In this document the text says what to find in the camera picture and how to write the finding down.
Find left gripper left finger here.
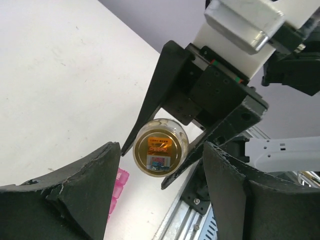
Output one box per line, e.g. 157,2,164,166
0,142,121,240

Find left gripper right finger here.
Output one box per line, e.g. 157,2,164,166
202,142,320,240

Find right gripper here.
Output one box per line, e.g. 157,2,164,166
121,40,269,190

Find pink weekly pill organizer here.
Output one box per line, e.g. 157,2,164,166
107,168,130,220

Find clear bottle yellow capsules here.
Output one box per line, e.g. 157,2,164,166
132,118,189,178

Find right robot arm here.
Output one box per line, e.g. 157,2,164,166
121,19,320,188

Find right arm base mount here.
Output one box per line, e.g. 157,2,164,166
179,136,251,217

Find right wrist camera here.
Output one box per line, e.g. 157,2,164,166
192,0,320,79

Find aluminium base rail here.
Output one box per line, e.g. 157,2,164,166
152,124,271,240

